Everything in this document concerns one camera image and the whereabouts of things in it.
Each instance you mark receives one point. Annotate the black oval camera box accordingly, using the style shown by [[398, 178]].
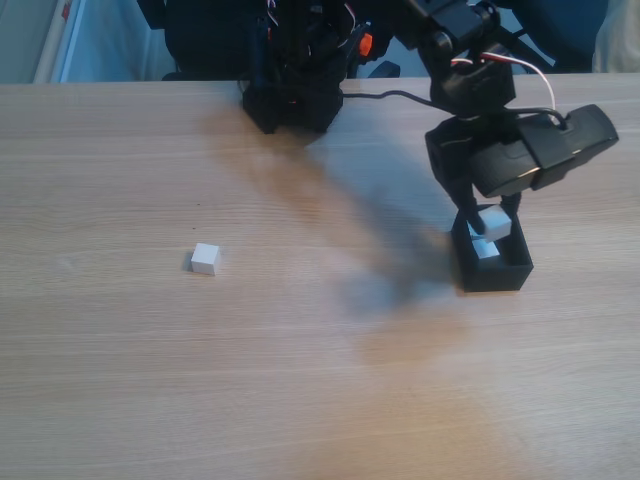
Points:
[[550, 150]]

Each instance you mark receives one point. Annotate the white board panel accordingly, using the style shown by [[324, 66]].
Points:
[[90, 40]]

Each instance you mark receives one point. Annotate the dark open box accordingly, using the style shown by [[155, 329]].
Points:
[[495, 280]]

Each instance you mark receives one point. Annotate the orange black table clamp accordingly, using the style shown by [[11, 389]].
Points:
[[366, 44]]

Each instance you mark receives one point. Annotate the person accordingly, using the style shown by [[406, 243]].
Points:
[[620, 42]]

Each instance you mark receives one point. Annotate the white cube block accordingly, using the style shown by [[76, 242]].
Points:
[[486, 251], [473, 231], [496, 222], [205, 259]]

